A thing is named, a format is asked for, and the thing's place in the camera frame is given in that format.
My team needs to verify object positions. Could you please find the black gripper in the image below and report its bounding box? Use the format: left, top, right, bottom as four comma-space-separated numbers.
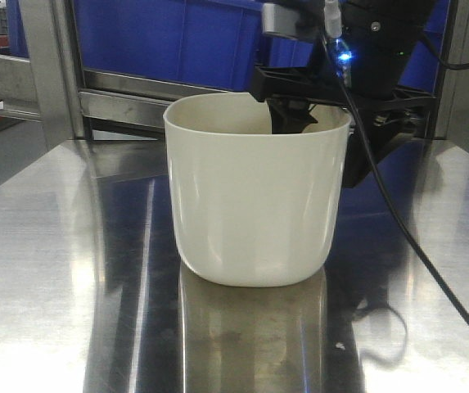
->
251, 1, 435, 188

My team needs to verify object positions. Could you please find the white plastic bin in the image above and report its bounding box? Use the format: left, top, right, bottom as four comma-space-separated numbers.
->
163, 93, 351, 287

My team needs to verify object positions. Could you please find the blue crate right background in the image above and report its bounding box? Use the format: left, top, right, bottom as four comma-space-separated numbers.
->
261, 1, 449, 93

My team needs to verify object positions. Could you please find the blue crate background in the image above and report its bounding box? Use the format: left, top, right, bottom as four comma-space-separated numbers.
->
261, 1, 449, 93
74, 1, 262, 92

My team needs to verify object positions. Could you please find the blue crate left background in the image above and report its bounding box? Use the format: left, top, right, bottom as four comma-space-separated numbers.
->
74, 1, 262, 92

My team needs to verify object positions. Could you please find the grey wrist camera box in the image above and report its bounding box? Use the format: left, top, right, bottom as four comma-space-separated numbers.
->
261, 1, 324, 43

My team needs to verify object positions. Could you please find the black cable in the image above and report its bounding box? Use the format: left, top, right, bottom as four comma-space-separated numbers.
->
319, 28, 469, 361

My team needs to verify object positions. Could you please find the steel shelf frame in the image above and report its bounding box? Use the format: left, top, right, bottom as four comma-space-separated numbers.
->
0, 0, 469, 153

